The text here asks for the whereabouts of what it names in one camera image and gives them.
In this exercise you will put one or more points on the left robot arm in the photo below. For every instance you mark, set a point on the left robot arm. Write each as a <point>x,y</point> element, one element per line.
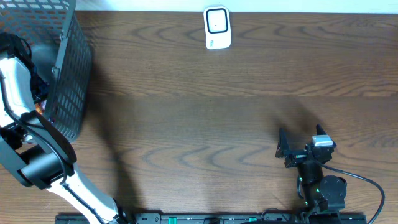
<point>33,150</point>

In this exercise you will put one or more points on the white barcode scanner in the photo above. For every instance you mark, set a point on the white barcode scanner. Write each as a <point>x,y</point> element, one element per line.
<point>217,27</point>

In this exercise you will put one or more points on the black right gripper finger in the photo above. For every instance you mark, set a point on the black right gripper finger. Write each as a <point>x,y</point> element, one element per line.
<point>320,130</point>
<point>283,148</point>

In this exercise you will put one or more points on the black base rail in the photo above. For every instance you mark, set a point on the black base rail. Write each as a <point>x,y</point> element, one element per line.
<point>269,217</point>

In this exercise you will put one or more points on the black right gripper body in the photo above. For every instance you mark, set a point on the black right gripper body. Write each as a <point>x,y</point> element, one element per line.
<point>296,157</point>

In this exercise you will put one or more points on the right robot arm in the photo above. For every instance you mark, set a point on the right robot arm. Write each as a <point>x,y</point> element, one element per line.
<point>323,195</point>

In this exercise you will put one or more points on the orange tissue pack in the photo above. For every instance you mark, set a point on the orange tissue pack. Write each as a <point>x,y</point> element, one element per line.
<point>40,107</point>

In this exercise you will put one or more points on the grey plastic mesh basket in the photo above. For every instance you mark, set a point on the grey plastic mesh basket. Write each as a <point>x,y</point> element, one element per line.
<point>59,51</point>

